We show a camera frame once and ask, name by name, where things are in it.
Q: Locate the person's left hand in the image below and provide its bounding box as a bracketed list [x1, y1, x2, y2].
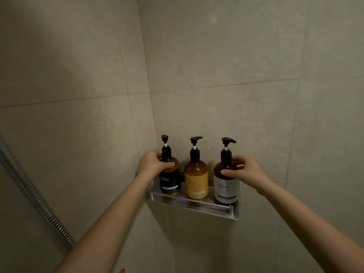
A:
[136, 150, 176, 182]

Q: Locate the person's right hand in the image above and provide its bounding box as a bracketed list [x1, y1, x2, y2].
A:
[220, 155, 273, 196]

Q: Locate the amber bottle black label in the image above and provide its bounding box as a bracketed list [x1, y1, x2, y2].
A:
[158, 134, 182, 196]

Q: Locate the amber bottle white label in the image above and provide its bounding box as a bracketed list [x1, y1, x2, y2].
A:
[213, 137, 241, 206]

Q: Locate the amber bottle yellow label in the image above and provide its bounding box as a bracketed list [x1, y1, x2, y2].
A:
[184, 136, 209, 201]

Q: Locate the metal shower shelf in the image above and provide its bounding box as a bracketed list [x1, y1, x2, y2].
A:
[150, 173, 239, 221]

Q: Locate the person's left forearm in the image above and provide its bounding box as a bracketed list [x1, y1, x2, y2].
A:
[55, 173, 154, 273]

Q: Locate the person's right forearm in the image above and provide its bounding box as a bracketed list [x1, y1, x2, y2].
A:
[261, 182, 364, 273]

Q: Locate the metal shower hose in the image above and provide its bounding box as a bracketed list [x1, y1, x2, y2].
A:
[0, 133, 76, 251]

